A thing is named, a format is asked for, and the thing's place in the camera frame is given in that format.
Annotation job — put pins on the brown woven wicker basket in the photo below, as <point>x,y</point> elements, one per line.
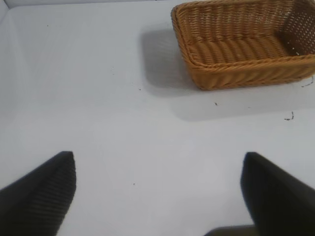
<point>236,49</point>

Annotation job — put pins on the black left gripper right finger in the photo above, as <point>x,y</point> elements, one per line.
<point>278,199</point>

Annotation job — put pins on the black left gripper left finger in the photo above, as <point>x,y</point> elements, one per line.
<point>37,201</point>

